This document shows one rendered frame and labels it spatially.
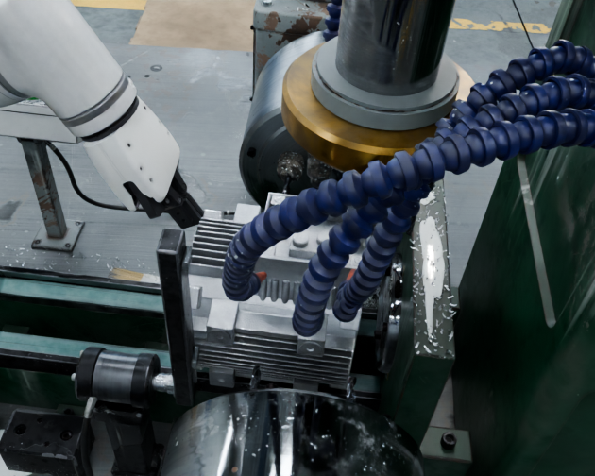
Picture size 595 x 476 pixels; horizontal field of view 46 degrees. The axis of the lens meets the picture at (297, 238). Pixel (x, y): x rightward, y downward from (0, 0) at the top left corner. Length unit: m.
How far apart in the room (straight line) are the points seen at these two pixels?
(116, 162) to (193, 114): 0.73
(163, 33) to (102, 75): 2.31
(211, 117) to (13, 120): 0.51
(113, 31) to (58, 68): 2.65
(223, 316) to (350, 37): 0.34
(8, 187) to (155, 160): 0.62
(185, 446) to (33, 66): 0.38
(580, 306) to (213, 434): 0.33
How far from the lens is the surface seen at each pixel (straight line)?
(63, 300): 1.01
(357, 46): 0.58
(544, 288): 0.73
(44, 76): 0.73
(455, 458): 0.89
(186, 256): 0.61
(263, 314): 0.79
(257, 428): 0.60
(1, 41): 0.73
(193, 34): 3.03
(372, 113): 0.58
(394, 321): 0.79
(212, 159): 1.38
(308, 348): 0.77
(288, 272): 0.74
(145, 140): 0.79
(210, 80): 1.59
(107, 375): 0.78
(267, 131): 0.95
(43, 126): 1.07
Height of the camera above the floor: 1.69
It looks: 47 degrees down
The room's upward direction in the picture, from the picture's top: 5 degrees clockwise
